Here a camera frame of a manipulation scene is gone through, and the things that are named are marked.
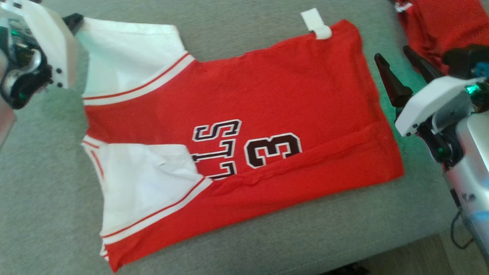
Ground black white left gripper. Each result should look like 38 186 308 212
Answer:
0 0 85 111

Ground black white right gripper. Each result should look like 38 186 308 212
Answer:
374 44 489 169

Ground red shorts with white stripe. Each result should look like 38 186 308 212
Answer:
393 0 489 75

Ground red white basketball jersey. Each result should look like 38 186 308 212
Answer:
74 8 405 273

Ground large grey sofa seat cushion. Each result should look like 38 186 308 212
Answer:
0 0 461 275

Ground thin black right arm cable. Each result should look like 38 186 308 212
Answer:
450 187 474 250

